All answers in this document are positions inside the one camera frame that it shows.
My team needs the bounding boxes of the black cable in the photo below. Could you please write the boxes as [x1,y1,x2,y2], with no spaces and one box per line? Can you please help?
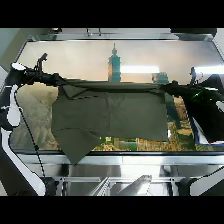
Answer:
[13,84,48,188]

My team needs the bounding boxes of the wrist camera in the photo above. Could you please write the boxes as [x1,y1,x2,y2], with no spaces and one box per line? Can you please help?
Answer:
[35,52,49,72]
[189,66,199,84]

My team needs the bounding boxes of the blue garment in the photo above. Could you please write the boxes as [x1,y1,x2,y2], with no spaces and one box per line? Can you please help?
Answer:
[191,116,224,146]

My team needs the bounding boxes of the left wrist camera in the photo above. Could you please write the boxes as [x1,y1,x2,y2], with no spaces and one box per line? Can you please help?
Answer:
[35,52,49,72]

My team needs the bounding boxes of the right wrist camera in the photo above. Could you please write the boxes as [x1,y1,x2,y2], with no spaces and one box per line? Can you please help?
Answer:
[189,66,199,84]

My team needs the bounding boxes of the dark green T-shirt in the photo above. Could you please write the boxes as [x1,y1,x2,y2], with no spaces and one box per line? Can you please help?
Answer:
[51,79,170,166]

